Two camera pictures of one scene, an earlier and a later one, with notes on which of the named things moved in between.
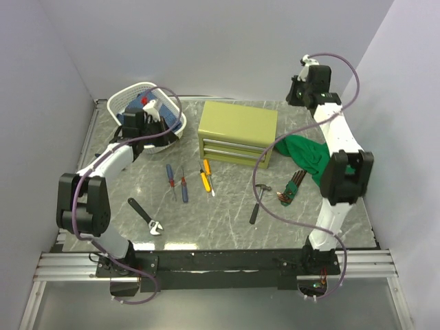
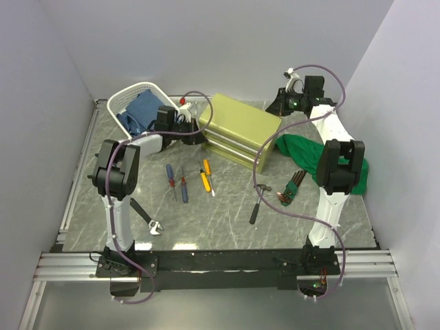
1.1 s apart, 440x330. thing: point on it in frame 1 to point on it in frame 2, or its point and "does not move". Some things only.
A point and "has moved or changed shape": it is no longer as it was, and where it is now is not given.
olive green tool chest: x=236 y=133 has moved or changed shape
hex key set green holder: x=287 y=196 does not move
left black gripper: x=167 y=135 to x=194 y=139
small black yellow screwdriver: x=204 y=179 does not move
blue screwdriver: x=171 y=179 does not move
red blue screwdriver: x=184 y=188 does not move
